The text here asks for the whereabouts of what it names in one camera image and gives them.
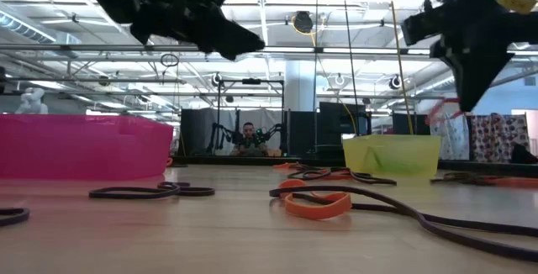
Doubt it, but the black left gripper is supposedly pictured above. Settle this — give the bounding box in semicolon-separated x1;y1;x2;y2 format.
129;0;266;61

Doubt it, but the white humanoid figure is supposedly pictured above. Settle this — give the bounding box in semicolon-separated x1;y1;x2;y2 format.
14;87;50;115

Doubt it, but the black bag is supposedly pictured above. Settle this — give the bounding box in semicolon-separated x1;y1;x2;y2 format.
510;143;538;165

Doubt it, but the black partition panel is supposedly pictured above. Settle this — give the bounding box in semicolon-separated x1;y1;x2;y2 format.
288;110;317;157
393;113;432;136

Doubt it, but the yellow hanging cable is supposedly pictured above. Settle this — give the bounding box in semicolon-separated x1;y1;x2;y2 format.
386;0;415;136

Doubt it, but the dotted patterned cloth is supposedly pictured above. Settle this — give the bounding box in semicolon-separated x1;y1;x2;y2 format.
469;113;531;164

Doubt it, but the yellow paper tag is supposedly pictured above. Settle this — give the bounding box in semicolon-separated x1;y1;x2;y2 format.
495;0;538;15

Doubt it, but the white patterned cloth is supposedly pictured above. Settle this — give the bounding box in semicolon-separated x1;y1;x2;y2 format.
428;113;471;161

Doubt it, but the dark grey curtain panel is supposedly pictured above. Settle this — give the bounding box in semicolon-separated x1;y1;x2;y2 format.
180;108;219;157

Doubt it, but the black monitor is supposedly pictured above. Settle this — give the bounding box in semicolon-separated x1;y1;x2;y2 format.
318;102;372;157

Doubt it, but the person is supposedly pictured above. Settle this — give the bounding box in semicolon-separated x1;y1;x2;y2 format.
229;121;270;158

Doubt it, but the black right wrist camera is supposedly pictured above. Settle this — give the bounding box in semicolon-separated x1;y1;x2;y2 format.
401;11;447;47

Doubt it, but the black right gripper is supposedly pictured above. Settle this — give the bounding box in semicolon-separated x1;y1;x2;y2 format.
430;0;514;112

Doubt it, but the black hanging cable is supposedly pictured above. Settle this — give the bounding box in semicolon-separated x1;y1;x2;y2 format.
339;0;361;136

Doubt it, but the yellow translucent plastic basket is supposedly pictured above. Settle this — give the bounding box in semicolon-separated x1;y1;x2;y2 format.
342;134;442;179

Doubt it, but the black ceiling cable reel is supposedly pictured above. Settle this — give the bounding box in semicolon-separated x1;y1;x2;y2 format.
293;10;315;35

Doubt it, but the background black metal frame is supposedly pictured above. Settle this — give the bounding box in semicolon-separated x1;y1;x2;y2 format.
215;78;286;157

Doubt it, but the red translucent plastic basket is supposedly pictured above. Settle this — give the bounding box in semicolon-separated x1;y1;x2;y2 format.
0;113;175;182

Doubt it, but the green rubber band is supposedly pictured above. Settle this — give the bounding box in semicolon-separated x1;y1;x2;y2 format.
361;145;386;175

